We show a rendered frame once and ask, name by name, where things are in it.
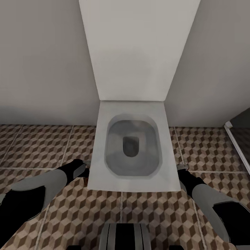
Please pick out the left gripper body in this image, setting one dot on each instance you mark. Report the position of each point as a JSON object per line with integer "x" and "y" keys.
{"x": 85, "y": 173}

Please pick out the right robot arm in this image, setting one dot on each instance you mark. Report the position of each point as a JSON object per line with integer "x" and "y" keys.
{"x": 227, "y": 216}

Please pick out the shower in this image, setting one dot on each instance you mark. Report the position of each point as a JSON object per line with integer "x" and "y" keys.
{"x": 238, "y": 149}

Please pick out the robot trunk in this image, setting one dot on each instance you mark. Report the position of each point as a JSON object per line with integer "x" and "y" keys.
{"x": 124, "y": 236}

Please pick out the door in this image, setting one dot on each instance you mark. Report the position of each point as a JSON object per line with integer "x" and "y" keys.
{"x": 240, "y": 129}

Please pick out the toilet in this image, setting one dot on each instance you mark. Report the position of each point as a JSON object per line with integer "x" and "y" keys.
{"x": 135, "y": 47}

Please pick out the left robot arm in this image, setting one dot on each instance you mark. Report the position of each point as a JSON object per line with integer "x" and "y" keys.
{"x": 29, "y": 197}

